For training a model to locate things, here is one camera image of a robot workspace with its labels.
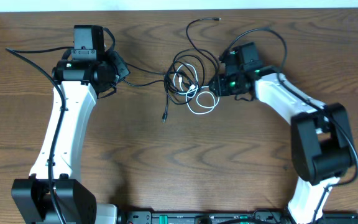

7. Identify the white usb cable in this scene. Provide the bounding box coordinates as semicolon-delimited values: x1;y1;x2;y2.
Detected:
172;63;221;115

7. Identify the black usb cable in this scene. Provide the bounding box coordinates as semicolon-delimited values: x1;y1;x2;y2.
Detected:
122;17;222;124

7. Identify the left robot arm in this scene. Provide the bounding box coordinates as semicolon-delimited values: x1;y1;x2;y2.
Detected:
11;25;130;223

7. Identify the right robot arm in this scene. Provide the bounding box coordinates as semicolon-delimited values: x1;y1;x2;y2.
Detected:
209;42;358;223

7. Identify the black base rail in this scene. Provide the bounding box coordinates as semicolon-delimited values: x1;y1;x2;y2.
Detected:
117;210;358;224

